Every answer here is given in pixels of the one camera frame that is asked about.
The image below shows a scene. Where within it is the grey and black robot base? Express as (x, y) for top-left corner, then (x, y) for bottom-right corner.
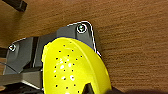
(0, 20), (103, 94)

